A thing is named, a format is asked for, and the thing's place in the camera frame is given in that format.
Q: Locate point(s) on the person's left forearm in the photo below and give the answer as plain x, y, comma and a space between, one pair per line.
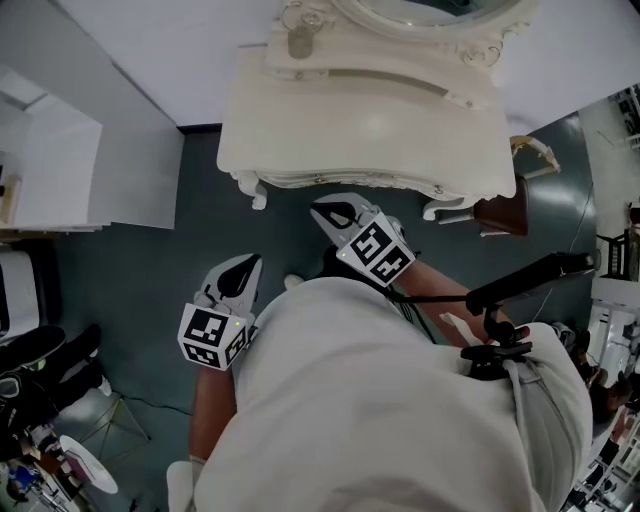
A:
212, 415

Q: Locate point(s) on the person's white shoe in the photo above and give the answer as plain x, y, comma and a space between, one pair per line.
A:
293, 281

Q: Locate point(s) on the black shoulder camera mount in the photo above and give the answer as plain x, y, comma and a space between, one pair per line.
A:
500, 345

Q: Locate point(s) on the person's white shirt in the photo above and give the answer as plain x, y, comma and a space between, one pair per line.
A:
375, 400

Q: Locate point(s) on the cream dressing table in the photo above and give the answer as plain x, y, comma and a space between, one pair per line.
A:
375, 130

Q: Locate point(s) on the white shelf cabinet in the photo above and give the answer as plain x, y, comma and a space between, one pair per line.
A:
75, 150

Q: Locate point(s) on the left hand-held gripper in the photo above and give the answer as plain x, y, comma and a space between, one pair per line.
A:
210, 335

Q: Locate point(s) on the person's right forearm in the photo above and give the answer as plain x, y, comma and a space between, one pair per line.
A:
440, 290

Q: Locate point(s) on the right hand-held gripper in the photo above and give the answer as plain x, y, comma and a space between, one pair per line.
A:
377, 250

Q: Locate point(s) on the white black box appliance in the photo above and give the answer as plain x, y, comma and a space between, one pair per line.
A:
17, 290

